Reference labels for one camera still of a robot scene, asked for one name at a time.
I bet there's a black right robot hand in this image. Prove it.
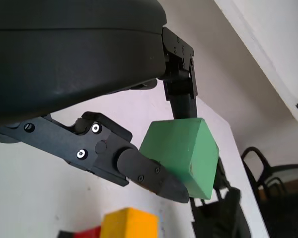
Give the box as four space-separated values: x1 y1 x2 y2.
189 156 252 238

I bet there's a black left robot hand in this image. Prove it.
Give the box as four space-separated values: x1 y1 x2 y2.
0 0 199 204

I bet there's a green wooden block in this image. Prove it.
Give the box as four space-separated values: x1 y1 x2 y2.
139 117 220 200

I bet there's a yellow wooden block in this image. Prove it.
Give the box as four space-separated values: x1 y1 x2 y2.
100 207 160 238

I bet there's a red wooden block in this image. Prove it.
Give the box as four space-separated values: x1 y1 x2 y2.
75 225 103 238

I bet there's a black office chair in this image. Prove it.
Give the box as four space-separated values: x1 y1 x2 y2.
240 146 298 238

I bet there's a black tape strip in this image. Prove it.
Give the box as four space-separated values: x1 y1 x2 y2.
57 230 77 238

